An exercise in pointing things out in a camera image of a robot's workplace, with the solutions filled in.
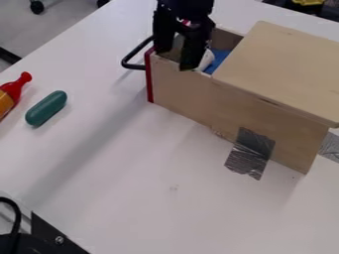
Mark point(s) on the red toy bottle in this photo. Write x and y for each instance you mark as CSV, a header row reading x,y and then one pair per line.
x,y
11,92

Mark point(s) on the blue cloth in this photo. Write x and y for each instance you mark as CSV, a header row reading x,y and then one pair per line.
x,y
220,58

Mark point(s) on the white object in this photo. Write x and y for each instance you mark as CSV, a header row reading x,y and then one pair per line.
x,y
207,59

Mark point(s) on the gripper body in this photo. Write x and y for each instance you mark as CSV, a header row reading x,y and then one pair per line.
x,y
190,11

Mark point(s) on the black device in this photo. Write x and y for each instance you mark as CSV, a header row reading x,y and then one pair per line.
x,y
31,239

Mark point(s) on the chair caster wheel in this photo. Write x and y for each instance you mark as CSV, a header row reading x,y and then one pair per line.
x,y
37,6

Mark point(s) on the teal toy capsule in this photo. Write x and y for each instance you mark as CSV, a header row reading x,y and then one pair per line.
x,y
45,108

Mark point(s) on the cabinet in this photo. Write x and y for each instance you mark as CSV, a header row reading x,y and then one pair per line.
x,y
282,72

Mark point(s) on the drawer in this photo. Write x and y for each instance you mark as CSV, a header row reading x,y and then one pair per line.
x,y
176,81

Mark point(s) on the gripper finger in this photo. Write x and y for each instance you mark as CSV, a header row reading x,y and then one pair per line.
x,y
193,49
163,34

